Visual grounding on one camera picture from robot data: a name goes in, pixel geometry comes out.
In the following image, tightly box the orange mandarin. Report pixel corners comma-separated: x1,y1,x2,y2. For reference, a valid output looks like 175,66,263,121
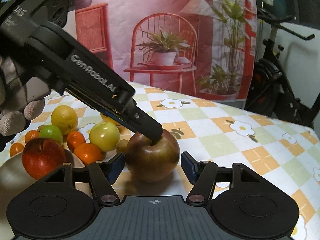
9,142,24,157
66,131,86,152
73,143,102,166
24,130,39,144

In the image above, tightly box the yellow-green apple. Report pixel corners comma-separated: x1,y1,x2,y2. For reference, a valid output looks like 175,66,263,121
89,122,120,152

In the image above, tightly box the dull red-brown apple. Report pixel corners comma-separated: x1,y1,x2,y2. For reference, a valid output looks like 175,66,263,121
124,129,180,183

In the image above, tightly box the bright red apple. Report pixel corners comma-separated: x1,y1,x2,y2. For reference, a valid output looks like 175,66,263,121
22,138,66,180

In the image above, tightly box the yellow lemon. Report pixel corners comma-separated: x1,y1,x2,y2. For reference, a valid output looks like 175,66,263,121
100,113,120,126
50,105,78,135

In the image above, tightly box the bright green apple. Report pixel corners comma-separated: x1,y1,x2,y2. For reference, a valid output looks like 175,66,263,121
39,125,63,146

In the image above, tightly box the small brown kiwi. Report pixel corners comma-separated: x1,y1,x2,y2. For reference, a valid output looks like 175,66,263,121
116,139,129,154

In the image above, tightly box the grey gloved hand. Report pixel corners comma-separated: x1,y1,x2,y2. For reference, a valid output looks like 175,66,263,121
1,57,51,137

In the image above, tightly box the floral checkered tablecloth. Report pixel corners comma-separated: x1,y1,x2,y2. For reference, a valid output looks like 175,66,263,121
1,83,319,239

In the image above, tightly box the beige ceramic bowl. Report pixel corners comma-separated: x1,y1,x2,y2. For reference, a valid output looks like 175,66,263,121
1,154,93,239

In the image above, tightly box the pink printed backdrop cloth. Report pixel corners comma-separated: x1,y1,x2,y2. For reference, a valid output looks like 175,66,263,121
74,0,257,101

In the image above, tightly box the black exercise bike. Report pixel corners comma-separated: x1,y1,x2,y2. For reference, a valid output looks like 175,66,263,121
245,0,320,131

